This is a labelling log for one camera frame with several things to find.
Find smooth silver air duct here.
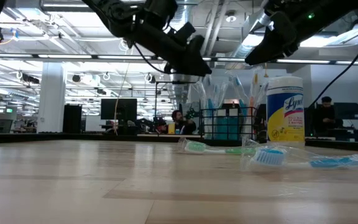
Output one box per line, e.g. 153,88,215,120
228,0,295,60

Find blue toothbrush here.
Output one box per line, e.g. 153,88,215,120
230,73,249,131
241,138,358,172

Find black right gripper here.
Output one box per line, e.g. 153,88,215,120
244,0,315,66

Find black wire basket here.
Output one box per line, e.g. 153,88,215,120
200,107,259,141

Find green toothbrush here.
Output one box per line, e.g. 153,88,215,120
178,138,258,156
196,79,209,139

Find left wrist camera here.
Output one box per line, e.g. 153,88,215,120
169,21,196,42

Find black desktop monitor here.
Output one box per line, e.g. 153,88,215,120
100,98,138,121

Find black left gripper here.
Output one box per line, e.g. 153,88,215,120
132,21,213,77

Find white square pillar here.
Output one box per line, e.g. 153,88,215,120
37,62,67,133

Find teal mouthwash bottle white cap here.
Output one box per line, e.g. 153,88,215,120
227,108,240,141
215,108,229,141

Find black metal frame stand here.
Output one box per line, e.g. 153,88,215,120
155,81,202,138

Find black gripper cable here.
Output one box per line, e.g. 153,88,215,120
308,27,358,108
133,42,171,75

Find pale pink toothbrush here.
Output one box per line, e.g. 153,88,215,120
259,77,269,105

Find dark desktop monitor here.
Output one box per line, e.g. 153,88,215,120
333,102,358,121

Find black cabinet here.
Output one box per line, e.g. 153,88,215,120
62,104,83,134

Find long LED light bar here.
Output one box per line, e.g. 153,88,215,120
0,52,358,65

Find Lysol wipes canister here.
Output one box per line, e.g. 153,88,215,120
265,76,306,147

